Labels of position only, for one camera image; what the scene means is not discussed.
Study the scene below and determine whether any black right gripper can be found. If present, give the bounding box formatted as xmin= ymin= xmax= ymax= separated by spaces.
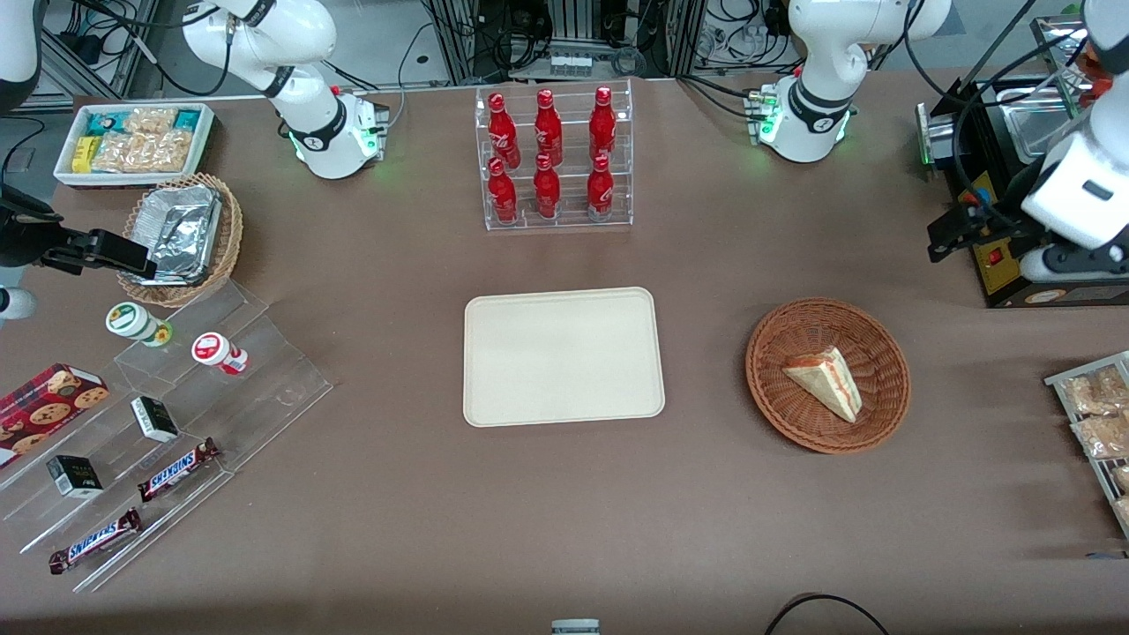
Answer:
xmin=0 ymin=186 xmax=159 ymax=279

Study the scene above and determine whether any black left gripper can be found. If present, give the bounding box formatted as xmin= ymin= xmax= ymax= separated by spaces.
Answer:
xmin=927 ymin=194 xmax=1048 ymax=265

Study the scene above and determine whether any triangle sandwich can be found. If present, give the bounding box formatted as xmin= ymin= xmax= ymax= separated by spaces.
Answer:
xmin=781 ymin=346 xmax=864 ymax=424

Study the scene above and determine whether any light wicker basket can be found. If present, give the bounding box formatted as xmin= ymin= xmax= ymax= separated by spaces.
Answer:
xmin=116 ymin=173 xmax=244 ymax=309

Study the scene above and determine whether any metal snack tray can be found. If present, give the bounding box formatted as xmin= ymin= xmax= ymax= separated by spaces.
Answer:
xmin=1044 ymin=350 xmax=1129 ymax=541

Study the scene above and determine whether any brown wicker basket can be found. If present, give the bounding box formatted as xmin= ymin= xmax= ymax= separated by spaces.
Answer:
xmin=745 ymin=298 xmax=912 ymax=456

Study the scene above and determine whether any beige plastic tray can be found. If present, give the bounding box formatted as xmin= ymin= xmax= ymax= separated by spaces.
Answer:
xmin=463 ymin=287 xmax=667 ymax=430

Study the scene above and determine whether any black food warmer machine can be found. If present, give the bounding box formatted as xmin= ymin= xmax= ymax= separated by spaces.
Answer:
xmin=916 ymin=13 xmax=1129 ymax=310

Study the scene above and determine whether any green lid yogurt bottle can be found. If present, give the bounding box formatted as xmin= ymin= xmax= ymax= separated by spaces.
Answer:
xmin=105 ymin=301 xmax=174 ymax=348

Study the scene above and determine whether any silver foil container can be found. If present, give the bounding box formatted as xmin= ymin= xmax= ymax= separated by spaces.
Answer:
xmin=130 ymin=184 xmax=222 ymax=286

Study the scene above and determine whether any white plastic snack bin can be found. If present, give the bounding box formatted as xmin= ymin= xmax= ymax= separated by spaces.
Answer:
xmin=53 ymin=102 xmax=218 ymax=190

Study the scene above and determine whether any clear bag of crackers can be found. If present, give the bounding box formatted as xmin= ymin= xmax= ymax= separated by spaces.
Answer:
xmin=92 ymin=131 xmax=192 ymax=174

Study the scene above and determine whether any steel warmer pan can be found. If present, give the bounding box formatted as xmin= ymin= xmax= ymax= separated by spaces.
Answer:
xmin=1004 ymin=104 xmax=1075 ymax=161

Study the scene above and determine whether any red lid yogurt bottle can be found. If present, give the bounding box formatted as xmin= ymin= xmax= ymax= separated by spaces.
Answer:
xmin=191 ymin=331 xmax=250 ymax=377

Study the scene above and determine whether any red cookie box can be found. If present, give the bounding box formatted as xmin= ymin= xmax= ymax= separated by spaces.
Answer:
xmin=0 ymin=362 xmax=112 ymax=469

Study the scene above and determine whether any small black carton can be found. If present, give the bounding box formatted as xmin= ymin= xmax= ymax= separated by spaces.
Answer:
xmin=130 ymin=395 xmax=181 ymax=444
xmin=45 ymin=454 xmax=105 ymax=501

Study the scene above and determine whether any clear bag of pastries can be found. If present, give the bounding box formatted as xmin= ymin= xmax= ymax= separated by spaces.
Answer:
xmin=1062 ymin=365 xmax=1129 ymax=416
xmin=1071 ymin=412 xmax=1129 ymax=460

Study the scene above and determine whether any clear acrylic stepped stand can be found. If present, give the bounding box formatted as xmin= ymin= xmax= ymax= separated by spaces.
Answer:
xmin=0 ymin=280 xmax=334 ymax=594

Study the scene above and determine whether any snickers chocolate bar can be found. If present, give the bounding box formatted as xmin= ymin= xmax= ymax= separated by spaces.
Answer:
xmin=48 ymin=507 xmax=144 ymax=576
xmin=137 ymin=437 xmax=222 ymax=504

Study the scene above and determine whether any red cola bottle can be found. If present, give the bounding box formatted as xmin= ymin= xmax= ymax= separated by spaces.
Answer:
xmin=487 ymin=157 xmax=520 ymax=224
xmin=588 ymin=86 xmax=618 ymax=161
xmin=487 ymin=93 xmax=522 ymax=170
xmin=534 ymin=88 xmax=565 ymax=167
xmin=532 ymin=153 xmax=563 ymax=220
xmin=586 ymin=154 xmax=616 ymax=222

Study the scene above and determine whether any clear acrylic bottle rack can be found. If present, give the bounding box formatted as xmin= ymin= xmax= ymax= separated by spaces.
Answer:
xmin=475 ymin=78 xmax=635 ymax=233

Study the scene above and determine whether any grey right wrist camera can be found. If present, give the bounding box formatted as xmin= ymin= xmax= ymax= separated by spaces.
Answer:
xmin=0 ymin=287 xmax=39 ymax=324

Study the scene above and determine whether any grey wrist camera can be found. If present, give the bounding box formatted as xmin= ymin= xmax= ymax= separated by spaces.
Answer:
xmin=1021 ymin=243 xmax=1129 ymax=284
xmin=0 ymin=287 xmax=39 ymax=324

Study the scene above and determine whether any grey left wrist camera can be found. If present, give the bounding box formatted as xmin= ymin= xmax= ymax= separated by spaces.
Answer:
xmin=1021 ymin=243 xmax=1129 ymax=284

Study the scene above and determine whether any black cable loop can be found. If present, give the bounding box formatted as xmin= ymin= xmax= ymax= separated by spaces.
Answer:
xmin=762 ymin=593 xmax=893 ymax=635

